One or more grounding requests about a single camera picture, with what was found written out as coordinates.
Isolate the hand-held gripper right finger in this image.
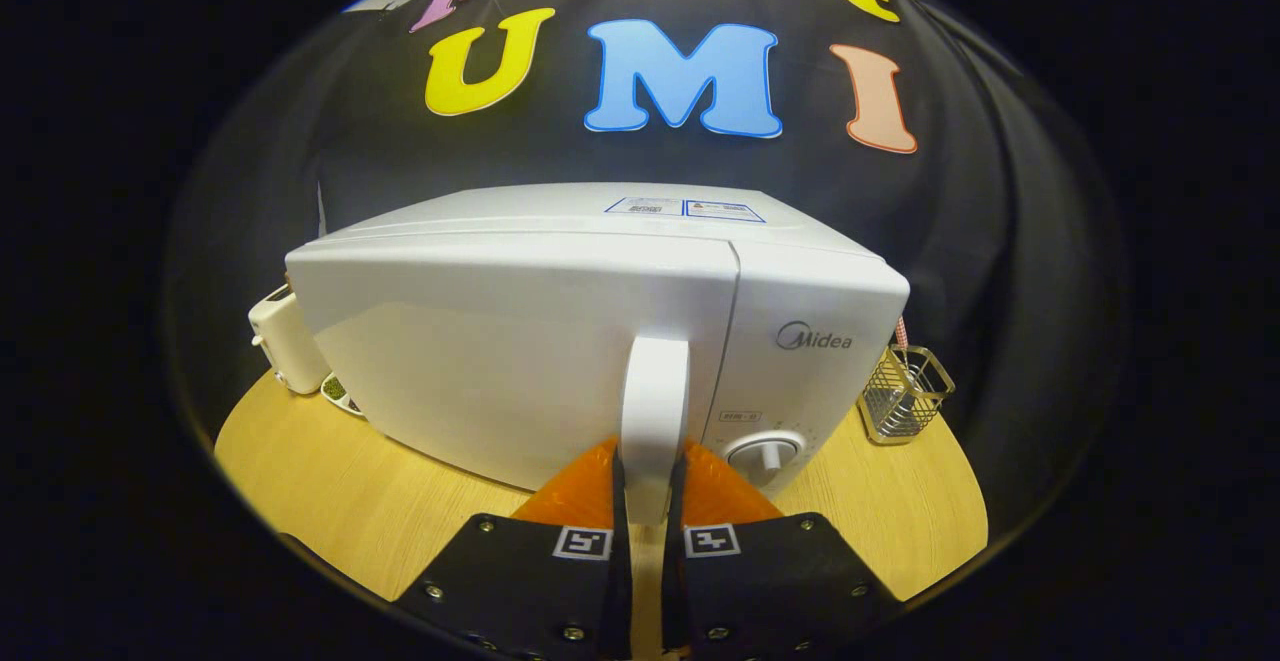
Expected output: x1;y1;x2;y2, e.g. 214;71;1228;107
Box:
660;441;906;661

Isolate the white toaster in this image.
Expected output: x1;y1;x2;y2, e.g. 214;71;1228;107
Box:
248;283;331;396

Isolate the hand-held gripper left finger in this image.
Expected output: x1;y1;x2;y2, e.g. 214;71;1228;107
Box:
395;436;633;661

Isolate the gold wire mesh holder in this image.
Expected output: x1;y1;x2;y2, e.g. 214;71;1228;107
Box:
857;345;956;445

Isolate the white microwave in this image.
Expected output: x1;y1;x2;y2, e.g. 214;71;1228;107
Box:
284;182;911;527

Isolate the white divided bean dish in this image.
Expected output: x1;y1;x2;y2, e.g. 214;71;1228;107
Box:
320;373;366;417

